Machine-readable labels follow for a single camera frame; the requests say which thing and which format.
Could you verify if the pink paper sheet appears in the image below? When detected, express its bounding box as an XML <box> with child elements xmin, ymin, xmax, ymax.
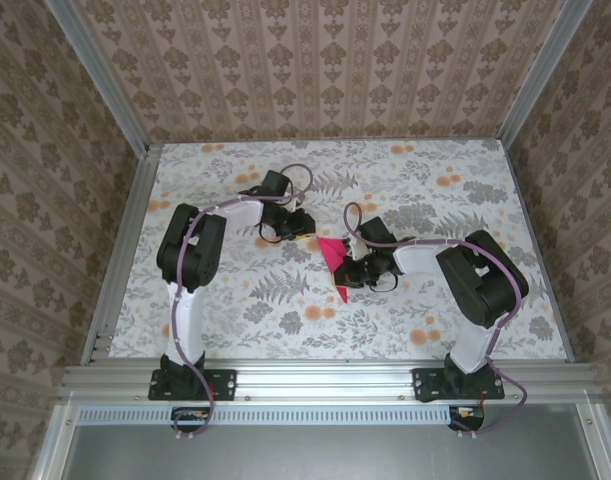
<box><xmin>315</xmin><ymin>236</ymin><xmax>352</xmax><ymax>304</ymax></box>

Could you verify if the floral patterned table sheet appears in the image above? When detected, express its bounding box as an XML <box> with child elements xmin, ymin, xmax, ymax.
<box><xmin>107</xmin><ymin>141</ymin><xmax>569</xmax><ymax>360</ymax></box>

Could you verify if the grey metal panel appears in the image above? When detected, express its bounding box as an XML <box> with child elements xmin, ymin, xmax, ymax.
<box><xmin>32</xmin><ymin>403</ymin><xmax>611</xmax><ymax>480</ymax></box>

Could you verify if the small black circuit board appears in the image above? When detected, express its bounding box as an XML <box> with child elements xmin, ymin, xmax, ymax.
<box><xmin>171</xmin><ymin>406</ymin><xmax>219</xmax><ymax>435</ymax></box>
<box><xmin>448</xmin><ymin>405</ymin><xmax>487</xmax><ymax>432</ymax></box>

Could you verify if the long aluminium base rail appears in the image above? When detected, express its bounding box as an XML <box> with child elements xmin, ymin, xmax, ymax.
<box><xmin>59</xmin><ymin>360</ymin><xmax>604</xmax><ymax>402</ymax></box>

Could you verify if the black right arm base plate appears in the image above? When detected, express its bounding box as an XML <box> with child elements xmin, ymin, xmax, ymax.
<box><xmin>413</xmin><ymin>367</ymin><xmax>506</xmax><ymax>403</ymax></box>

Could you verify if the slotted grey cable duct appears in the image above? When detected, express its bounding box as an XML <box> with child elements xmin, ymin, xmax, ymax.
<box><xmin>78</xmin><ymin>405</ymin><xmax>451</xmax><ymax>423</ymax></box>

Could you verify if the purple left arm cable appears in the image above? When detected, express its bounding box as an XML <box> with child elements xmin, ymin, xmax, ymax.
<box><xmin>169</xmin><ymin>164</ymin><xmax>315</xmax><ymax>441</ymax></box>

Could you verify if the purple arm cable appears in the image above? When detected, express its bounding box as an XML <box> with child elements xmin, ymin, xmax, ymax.
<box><xmin>169</xmin><ymin>164</ymin><xmax>315</xmax><ymax>441</ymax></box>
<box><xmin>342</xmin><ymin>202</ymin><xmax>530</xmax><ymax>437</ymax></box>

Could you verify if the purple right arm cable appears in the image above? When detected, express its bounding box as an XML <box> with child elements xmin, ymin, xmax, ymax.
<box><xmin>342</xmin><ymin>202</ymin><xmax>530</xmax><ymax>437</ymax></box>

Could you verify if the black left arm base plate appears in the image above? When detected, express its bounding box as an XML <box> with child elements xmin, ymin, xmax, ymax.
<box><xmin>149</xmin><ymin>368</ymin><xmax>238</xmax><ymax>401</ymax></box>

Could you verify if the aluminium side rail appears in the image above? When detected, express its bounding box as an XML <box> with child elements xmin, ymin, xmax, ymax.
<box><xmin>82</xmin><ymin>144</ymin><xmax>161</xmax><ymax>364</ymax></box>

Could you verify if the aluminium corner post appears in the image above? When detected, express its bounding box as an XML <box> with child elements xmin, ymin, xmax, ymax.
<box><xmin>47</xmin><ymin>0</ymin><xmax>151</xmax><ymax>154</ymax></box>
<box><xmin>497</xmin><ymin>0</ymin><xmax>594</xmax><ymax>146</ymax></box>

